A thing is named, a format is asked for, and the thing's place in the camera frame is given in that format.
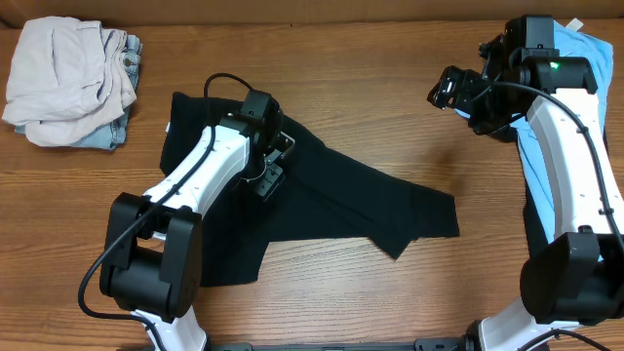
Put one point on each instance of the white folded garment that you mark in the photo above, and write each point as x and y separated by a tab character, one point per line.
56	71

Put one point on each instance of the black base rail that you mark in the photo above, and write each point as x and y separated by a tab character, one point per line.
336	346

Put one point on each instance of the light blue t-shirt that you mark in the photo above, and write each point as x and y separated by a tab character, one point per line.
570	44

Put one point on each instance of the dark garment under blue shirt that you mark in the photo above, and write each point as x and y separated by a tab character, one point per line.
535	234

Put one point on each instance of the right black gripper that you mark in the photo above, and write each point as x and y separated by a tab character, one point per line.
451	88

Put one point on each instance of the black t-shirt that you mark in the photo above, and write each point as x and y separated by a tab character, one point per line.
324	195

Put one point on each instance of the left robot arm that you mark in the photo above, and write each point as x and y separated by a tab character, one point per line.
153	243

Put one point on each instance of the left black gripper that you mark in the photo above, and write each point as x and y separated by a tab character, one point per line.
272	176

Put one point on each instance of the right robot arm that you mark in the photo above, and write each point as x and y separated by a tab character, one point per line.
577	280

